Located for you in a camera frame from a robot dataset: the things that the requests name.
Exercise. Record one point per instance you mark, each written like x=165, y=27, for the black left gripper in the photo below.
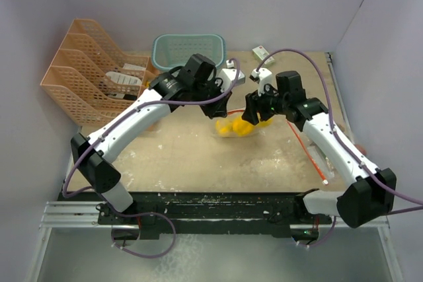
x=218, y=109

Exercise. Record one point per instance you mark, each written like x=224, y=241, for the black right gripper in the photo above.
x=254, y=104

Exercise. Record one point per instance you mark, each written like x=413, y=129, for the yellow fake pear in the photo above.
x=265, y=123

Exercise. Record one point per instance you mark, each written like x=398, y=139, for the yellow fake bell pepper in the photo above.
x=241, y=127

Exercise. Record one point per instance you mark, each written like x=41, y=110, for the clear zip bag red seal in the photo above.
x=231, y=115

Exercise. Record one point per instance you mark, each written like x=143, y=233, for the yellow fake lemon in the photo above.
x=224, y=128

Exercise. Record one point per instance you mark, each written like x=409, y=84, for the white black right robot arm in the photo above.
x=369, y=188

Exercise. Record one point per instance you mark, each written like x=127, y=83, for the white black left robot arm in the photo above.
x=197, y=83

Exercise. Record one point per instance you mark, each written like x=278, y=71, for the brown fake potato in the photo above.
x=361, y=149

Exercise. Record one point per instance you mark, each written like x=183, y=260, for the light blue plastic basket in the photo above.
x=171, y=50

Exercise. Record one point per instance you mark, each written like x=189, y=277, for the small white green box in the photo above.
x=261, y=54

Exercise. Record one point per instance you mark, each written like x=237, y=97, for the orange mesh file organizer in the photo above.
x=75, y=75

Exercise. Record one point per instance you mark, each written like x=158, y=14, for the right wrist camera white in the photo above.
x=262, y=77

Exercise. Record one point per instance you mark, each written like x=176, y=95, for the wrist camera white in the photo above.
x=227, y=75
x=262, y=77

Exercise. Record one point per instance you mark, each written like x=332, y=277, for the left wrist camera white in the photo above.
x=227, y=75

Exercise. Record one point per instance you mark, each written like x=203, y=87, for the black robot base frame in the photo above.
x=276, y=214

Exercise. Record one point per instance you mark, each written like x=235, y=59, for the aluminium rail frame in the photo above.
x=60, y=215

